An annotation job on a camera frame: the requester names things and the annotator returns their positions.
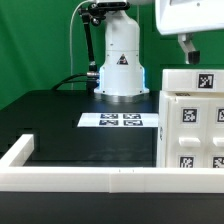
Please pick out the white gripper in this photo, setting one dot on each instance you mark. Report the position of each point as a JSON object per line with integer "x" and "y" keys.
{"x": 189, "y": 16}

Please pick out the small white cabinet top block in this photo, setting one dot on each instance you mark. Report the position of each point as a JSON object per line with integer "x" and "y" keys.
{"x": 193, "y": 80}

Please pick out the white cabinet body box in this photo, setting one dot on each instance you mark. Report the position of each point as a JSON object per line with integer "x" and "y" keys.
{"x": 165, "y": 107}

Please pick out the white cabinet door panel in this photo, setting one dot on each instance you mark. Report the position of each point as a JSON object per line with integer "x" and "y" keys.
{"x": 186, "y": 143}
{"x": 215, "y": 131}

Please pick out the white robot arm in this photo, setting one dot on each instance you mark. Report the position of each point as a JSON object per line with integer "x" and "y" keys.
{"x": 121, "y": 77}

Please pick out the white U-shaped fence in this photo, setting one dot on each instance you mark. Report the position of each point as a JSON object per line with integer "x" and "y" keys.
{"x": 16, "y": 176}

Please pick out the white marker base plate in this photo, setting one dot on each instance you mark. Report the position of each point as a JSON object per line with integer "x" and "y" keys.
{"x": 120, "y": 120}

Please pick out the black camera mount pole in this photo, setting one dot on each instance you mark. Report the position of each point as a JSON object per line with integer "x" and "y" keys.
{"x": 89, "y": 18}

